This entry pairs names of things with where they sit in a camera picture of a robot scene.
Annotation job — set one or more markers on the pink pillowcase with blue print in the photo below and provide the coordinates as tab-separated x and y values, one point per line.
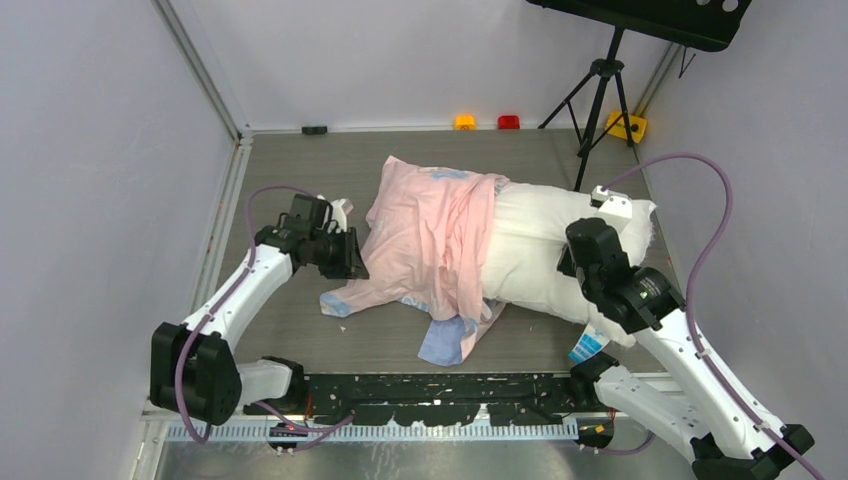
429	233

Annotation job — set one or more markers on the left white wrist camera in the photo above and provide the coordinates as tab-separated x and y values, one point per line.
333	215

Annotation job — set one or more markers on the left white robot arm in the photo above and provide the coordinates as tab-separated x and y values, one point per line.
193	370

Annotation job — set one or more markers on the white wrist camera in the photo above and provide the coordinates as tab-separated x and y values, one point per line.
333	215
615	209

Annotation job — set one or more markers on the white slotted cable duct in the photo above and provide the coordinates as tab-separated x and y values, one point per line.
478	430

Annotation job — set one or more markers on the white pillow care label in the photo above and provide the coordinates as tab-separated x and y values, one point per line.
591	342

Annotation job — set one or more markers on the yellow block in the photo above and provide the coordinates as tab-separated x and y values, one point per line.
626	127

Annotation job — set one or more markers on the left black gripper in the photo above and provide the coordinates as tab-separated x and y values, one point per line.
350	265

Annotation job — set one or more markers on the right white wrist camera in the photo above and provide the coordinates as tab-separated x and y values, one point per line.
615	209

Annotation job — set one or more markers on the white pillow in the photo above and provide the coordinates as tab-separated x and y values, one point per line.
524	251

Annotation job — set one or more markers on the red block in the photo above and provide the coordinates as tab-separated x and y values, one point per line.
508	122

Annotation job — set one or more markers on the small black block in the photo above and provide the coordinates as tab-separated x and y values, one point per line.
313	130

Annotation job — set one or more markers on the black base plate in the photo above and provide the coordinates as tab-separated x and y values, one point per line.
507	399

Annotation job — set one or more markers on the black overhead panel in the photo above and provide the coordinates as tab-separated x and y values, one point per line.
708	26

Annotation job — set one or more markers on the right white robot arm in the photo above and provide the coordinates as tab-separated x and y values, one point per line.
720	428

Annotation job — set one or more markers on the black tripod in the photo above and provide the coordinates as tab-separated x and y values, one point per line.
605	70

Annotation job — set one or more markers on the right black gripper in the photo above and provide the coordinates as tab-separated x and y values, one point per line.
565	262

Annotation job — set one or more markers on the orange block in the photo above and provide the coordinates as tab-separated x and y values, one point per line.
465	123

